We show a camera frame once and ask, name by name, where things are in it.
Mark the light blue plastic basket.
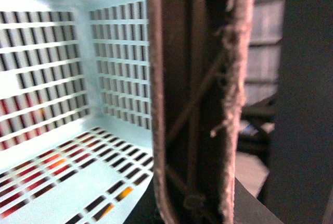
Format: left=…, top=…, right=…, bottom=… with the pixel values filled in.
left=1, top=0, right=160, bottom=223

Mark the brown basket handle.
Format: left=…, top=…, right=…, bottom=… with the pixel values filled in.
left=147, top=0, right=253, bottom=223

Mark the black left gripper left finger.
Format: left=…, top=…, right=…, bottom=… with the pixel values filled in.
left=124, top=177, right=283, bottom=224

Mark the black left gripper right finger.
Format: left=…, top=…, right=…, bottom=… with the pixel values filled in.
left=265, top=0, right=332, bottom=223

